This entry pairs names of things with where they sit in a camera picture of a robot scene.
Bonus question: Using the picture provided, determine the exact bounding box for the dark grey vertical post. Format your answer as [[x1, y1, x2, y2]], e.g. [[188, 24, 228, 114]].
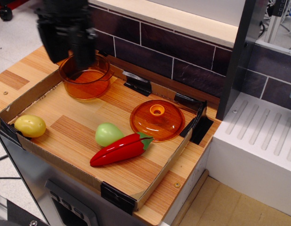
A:
[[216, 0, 267, 120]]

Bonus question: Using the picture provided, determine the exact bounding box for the black caster wheel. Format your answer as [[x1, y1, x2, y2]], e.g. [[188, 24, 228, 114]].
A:
[[0, 6, 13, 21]]

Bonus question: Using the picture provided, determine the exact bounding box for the green plastic pear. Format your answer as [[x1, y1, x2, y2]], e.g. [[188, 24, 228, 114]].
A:
[[95, 122, 124, 147]]

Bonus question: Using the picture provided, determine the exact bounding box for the toy oven front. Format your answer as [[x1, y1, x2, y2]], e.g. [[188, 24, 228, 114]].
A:
[[0, 134, 146, 226]]

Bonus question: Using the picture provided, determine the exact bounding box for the orange transparent pot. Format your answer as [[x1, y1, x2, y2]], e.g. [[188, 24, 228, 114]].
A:
[[58, 54, 114, 101]]

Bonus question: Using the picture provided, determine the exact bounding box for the yellow plastic potato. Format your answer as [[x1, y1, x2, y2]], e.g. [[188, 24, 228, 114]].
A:
[[14, 115, 46, 138]]

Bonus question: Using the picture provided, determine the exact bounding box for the white drying rack sink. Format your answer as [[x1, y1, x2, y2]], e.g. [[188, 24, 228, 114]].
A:
[[206, 93, 291, 216]]

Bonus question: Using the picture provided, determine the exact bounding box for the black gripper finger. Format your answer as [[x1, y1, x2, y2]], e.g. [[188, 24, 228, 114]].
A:
[[71, 41, 95, 70], [41, 35, 71, 63]]

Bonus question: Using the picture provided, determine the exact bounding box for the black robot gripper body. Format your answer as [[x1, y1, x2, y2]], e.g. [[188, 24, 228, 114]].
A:
[[35, 0, 96, 47]]

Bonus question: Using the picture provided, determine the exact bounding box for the red plastic chili pepper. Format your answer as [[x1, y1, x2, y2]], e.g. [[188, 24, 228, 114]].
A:
[[90, 132, 154, 167]]

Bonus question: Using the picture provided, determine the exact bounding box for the orange transparent pot lid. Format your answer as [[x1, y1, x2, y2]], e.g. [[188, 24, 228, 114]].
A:
[[130, 100, 185, 142]]

